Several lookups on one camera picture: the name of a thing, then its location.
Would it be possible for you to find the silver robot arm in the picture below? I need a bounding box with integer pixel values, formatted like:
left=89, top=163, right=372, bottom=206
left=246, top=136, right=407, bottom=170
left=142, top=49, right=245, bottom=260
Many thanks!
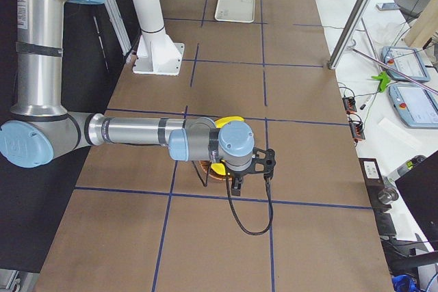
left=1, top=0, right=257, bottom=191

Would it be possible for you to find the black power strip near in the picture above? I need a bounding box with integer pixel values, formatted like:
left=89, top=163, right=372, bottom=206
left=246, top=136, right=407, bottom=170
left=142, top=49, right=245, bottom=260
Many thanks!
left=348, top=118, right=365, bottom=142

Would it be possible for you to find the cream bear tray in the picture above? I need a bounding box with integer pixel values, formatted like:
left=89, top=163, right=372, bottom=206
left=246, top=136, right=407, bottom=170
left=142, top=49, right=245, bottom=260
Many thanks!
left=214, top=0, right=255, bottom=23

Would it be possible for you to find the smartphone on desk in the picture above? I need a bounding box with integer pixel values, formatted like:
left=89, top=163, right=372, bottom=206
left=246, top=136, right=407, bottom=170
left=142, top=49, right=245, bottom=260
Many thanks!
left=376, top=2, right=400, bottom=11

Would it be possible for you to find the green clip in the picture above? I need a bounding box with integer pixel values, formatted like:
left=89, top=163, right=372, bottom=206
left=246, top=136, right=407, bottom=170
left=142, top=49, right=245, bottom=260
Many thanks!
left=372, top=71, right=391, bottom=93

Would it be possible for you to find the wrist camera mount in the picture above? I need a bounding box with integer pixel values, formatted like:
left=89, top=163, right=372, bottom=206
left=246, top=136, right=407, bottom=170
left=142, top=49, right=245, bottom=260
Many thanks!
left=246, top=147, right=276, bottom=179

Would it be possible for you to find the black labelled box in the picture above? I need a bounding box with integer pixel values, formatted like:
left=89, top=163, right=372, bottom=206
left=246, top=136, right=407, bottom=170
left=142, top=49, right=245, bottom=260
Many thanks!
left=359, top=158, right=391, bottom=213

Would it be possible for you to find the black camera cable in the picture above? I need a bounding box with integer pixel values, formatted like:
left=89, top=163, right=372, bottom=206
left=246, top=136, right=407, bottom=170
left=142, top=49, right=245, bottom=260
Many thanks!
left=224, top=168, right=274, bottom=237

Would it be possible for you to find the yellow banana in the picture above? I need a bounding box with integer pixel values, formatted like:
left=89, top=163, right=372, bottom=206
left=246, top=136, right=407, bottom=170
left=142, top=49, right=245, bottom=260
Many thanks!
left=215, top=116, right=245, bottom=129
left=210, top=163, right=226, bottom=179

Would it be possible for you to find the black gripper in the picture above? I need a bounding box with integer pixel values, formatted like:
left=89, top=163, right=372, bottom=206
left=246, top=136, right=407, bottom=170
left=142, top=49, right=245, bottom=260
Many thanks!
left=231, top=174, right=244, bottom=196

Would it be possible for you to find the white pedestal base plate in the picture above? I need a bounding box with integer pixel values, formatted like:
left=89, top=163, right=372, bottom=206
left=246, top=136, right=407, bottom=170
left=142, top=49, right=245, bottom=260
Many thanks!
left=133, top=30, right=185, bottom=76

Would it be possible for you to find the brown wicker basket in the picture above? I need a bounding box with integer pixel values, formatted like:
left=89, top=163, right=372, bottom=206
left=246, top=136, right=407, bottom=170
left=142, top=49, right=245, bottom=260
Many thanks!
left=197, top=161, right=226, bottom=187

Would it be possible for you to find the metal cup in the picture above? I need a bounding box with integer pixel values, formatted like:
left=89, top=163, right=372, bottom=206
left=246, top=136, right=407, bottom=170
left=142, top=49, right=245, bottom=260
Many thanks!
left=377, top=187, right=399, bottom=205

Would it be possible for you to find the long metal grabber rod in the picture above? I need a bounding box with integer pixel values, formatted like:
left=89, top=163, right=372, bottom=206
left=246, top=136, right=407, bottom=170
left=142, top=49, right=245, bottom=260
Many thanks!
left=348, top=20, right=438, bottom=94

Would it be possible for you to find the aluminium frame post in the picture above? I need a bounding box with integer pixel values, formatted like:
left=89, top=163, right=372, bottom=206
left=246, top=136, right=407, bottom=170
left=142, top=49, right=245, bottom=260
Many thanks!
left=328, top=0, right=370, bottom=70

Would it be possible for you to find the black monitor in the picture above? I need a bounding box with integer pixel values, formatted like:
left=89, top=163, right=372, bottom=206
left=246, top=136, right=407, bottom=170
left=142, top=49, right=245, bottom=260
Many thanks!
left=396, top=152, right=437, bottom=241

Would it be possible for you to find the near blue teach pendant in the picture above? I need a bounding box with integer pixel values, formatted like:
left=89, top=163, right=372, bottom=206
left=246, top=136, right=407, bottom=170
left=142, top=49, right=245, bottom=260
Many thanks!
left=388, top=83, right=437, bottom=129

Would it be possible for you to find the blue teach pendant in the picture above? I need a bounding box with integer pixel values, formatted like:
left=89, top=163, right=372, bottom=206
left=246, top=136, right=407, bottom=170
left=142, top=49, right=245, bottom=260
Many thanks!
left=381, top=46, right=430, bottom=83
left=388, top=83, right=437, bottom=129

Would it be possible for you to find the far blue teach pendant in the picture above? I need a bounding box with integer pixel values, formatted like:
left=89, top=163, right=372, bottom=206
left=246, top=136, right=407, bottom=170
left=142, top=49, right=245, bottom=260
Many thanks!
left=381, top=46, right=430, bottom=83

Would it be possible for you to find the black power strip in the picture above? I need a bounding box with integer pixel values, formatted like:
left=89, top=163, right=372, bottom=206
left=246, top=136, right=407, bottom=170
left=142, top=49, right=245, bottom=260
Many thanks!
left=342, top=96, right=357, bottom=114
left=348, top=118, right=365, bottom=142

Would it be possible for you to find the black power strip far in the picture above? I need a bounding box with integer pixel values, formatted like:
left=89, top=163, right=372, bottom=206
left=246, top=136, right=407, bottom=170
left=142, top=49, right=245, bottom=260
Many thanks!
left=342, top=96, right=357, bottom=114

